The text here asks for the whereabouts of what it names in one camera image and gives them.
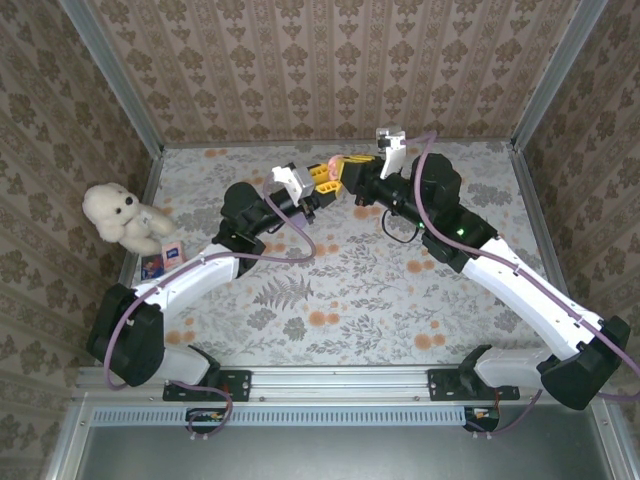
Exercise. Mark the pink earbud charging case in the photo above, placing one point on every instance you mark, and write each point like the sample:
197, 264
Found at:
334, 167

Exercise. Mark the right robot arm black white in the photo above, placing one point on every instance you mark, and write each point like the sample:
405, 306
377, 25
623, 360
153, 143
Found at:
530, 310

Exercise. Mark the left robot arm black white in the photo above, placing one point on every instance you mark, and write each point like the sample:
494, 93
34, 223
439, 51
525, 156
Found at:
190, 280

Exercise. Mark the small pink box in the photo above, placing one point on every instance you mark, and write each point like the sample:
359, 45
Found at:
173, 255

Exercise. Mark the dark printed card packet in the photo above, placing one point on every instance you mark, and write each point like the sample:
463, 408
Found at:
152, 267

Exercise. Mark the white teddy bear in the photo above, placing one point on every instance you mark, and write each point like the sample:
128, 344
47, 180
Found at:
115, 210

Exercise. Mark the floral patterned tablecloth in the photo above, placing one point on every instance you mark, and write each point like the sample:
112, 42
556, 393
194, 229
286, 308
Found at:
280, 345

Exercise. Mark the small circuit board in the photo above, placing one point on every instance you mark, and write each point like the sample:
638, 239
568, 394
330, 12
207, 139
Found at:
482, 415
205, 417

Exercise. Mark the grey metal sheet panel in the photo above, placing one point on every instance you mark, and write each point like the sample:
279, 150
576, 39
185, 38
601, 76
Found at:
340, 455

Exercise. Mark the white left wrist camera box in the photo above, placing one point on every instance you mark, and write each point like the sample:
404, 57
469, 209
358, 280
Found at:
285, 176

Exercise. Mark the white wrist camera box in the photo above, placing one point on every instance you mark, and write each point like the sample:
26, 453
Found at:
392, 150
285, 176

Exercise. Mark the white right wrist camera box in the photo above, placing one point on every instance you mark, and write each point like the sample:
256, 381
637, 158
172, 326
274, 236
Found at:
392, 150

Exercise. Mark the aluminium side rail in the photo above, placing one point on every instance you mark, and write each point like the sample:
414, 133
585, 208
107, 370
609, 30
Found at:
152, 175
530, 190

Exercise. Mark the aluminium frame post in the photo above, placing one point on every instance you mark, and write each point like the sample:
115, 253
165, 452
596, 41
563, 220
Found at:
116, 75
555, 75

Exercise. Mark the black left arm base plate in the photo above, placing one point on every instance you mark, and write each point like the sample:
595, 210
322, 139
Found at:
240, 385

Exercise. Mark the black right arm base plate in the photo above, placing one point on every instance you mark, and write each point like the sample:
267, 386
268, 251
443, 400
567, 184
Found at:
440, 385

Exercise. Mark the aluminium mounting rail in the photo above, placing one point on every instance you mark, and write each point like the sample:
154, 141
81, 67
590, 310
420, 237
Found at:
340, 385

